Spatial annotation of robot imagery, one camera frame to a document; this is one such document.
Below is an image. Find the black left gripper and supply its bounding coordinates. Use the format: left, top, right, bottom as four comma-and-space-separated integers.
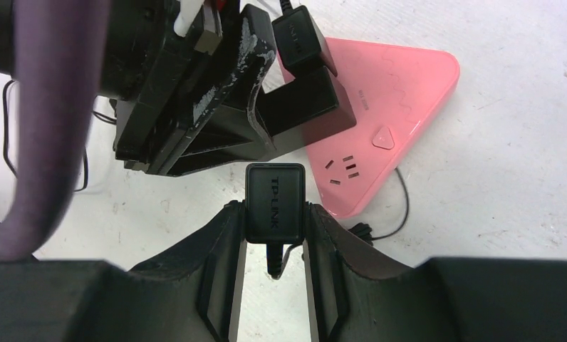
113, 1, 276, 177

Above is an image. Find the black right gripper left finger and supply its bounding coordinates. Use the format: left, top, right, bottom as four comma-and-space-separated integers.
0, 201, 246, 341

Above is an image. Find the long black adapter cable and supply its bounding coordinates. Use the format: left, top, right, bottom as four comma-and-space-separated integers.
1, 79, 119, 194

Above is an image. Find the black tp-link adapter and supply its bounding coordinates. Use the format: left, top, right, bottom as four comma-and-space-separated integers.
244, 163, 306, 279
272, 0, 338, 77

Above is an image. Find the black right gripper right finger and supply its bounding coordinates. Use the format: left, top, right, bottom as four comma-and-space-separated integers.
303, 204, 567, 341

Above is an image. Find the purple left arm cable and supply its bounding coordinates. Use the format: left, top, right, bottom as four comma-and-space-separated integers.
0, 0, 110, 263

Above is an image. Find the bundled black adapter cable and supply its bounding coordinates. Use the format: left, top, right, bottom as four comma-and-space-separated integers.
283, 167, 411, 265

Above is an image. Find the pink triangular power strip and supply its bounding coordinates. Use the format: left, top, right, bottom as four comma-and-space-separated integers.
306, 38, 460, 219

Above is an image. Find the black power adapter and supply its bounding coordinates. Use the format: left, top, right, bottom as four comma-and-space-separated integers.
257, 66, 357, 158

